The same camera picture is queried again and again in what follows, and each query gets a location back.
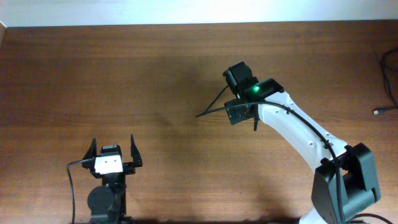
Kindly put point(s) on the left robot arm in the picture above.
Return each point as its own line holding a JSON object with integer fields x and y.
{"x": 107, "y": 202}

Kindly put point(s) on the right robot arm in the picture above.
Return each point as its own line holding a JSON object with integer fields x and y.
{"x": 345, "y": 179}

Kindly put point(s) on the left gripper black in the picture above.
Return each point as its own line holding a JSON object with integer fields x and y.
{"x": 130, "y": 168}

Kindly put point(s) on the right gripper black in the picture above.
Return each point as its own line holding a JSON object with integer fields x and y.
{"x": 237, "y": 112}

